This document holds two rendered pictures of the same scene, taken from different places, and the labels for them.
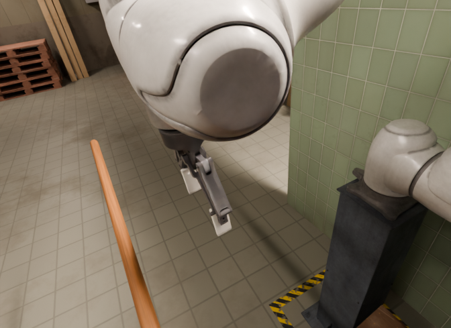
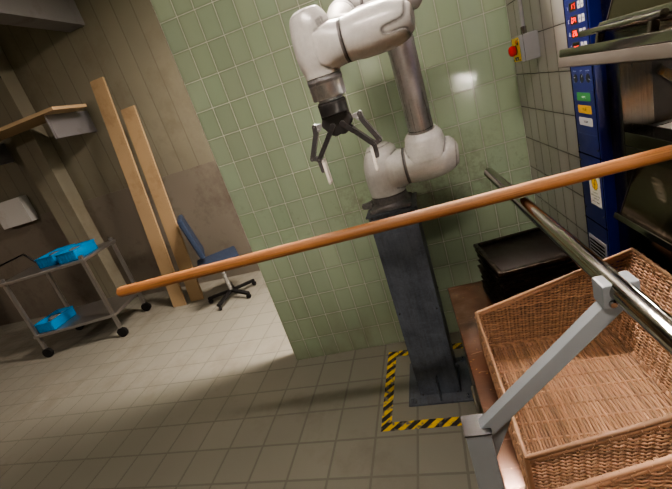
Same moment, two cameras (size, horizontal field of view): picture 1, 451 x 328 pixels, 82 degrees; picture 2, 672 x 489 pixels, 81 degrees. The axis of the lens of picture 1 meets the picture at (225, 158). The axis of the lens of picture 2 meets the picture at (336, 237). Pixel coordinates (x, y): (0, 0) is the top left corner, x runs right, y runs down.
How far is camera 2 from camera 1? 0.99 m
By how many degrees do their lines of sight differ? 47
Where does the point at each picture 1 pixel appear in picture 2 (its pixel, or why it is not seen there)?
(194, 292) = not seen: outside the picture
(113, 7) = (321, 25)
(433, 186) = (415, 158)
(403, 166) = (393, 163)
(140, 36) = (383, 7)
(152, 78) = (396, 13)
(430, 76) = (350, 140)
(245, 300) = (359, 452)
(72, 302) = not seen: outside the picture
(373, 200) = (392, 204)
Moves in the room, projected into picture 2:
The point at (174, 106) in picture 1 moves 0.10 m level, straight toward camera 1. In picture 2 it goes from (403, 19) to (449, 1)
